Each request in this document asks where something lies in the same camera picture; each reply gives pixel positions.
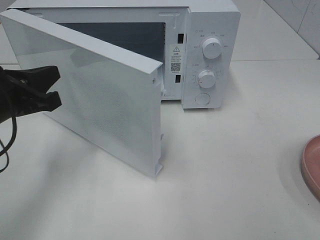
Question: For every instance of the round white door button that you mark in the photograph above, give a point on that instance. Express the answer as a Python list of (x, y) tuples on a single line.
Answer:
[(203, 99)]

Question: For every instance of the upper white power knob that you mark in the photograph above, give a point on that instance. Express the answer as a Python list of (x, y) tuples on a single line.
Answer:
[(211, 47)]

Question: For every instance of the white timer knob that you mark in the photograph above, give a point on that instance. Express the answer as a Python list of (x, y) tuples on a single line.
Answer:
[(206, 79)]

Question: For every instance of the white microwave oven body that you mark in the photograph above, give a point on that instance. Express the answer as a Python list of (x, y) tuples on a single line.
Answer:
[(168, 31)]

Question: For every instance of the white microwave door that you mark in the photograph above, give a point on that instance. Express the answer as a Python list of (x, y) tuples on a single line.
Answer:
[(111, 96)]

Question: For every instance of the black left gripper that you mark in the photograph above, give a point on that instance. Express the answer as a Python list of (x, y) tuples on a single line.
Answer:
[(16, 87)]

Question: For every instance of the pink round plate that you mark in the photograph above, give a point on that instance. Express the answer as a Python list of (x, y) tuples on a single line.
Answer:
[(310, 165)]

